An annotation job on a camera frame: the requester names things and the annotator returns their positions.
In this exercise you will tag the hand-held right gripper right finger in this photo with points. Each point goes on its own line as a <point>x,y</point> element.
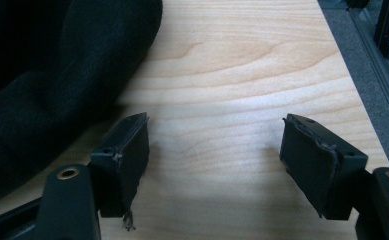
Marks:
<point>318,166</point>

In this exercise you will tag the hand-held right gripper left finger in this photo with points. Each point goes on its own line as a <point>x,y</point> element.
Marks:
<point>128,166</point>

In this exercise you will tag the dark cloth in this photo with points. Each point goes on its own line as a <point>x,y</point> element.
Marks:
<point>48,83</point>

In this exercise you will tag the black metal stand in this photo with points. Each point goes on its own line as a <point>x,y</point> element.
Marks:
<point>387,23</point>

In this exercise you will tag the grey metal rail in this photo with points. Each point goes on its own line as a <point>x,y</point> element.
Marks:
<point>382,66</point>

